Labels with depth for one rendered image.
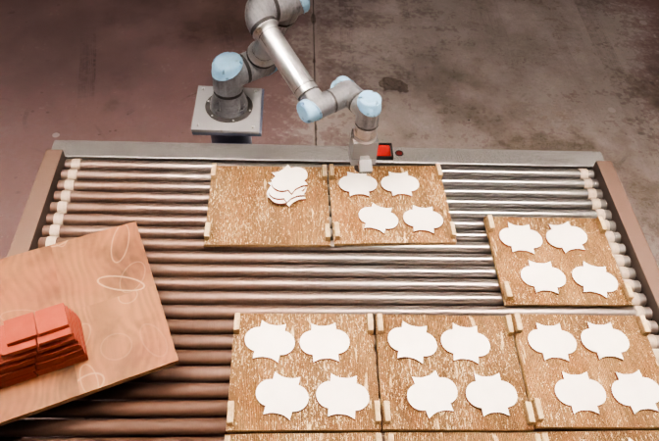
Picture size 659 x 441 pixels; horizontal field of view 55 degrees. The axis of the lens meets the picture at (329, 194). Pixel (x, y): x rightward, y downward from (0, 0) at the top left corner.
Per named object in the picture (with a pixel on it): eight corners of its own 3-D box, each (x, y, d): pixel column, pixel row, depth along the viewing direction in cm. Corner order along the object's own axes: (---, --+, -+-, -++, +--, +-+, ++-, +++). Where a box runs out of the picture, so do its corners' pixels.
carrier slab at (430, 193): (328, 169, 233) (328, 166, 231) (437, 169, 236) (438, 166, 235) (333, 246, 210) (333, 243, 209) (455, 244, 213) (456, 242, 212)
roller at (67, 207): (55, 207, 219) (51, 197, 215) (604, 215, 232) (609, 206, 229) (52, 218, 216) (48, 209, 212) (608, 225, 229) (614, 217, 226)
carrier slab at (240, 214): (212, 168, 229) (212, 165, 228) (326, 170, 232) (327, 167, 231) (204, 247, 206) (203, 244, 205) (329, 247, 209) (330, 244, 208)
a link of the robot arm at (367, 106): (371, 84, 199) (388, 99, 195) (367, 111, 208) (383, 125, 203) (351, 93, 196) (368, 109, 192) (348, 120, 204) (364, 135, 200)
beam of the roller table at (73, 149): (58, 150, 239) (54, 139, 235) (594, 161, 253) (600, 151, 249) (52, 167, 234) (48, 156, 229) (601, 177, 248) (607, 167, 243)
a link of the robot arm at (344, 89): (321, 81, 201) (341, 101, 196) (348, 70, 206) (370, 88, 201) (319, 101, 207) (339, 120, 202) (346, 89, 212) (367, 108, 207)
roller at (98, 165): (69, 165, 232) (66, 155, 229) (587, 174, 245) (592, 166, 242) (66, 174, 229) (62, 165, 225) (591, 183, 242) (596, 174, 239)
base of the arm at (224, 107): (209, 95, 260) (207, 75, 253) (246, 93, 263) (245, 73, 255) (211, 120, 251) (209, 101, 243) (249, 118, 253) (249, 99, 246)
